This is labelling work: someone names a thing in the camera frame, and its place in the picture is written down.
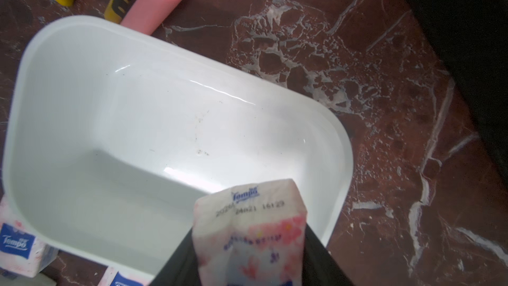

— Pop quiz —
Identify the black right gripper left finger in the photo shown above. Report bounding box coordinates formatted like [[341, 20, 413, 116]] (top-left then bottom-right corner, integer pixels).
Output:
[[149, 230, 198, 286]]

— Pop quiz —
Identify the yellow black toolbox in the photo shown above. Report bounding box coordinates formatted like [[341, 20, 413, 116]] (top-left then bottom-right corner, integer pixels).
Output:
[[407, 0, 507, 181]]

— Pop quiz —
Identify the pink Tempo tissue pack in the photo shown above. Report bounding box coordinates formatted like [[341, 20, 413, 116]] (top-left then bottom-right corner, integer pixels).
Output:
[[97, 267, 152, 286], [1, 196, 58, 278]]

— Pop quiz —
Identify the white plastic storage box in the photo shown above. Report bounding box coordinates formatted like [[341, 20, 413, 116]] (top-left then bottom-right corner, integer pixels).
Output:
[[2, 16, 354, 278]]

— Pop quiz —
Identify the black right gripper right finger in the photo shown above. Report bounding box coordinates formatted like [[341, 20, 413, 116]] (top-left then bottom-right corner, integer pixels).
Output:
[[302, 225, 353, 286]]

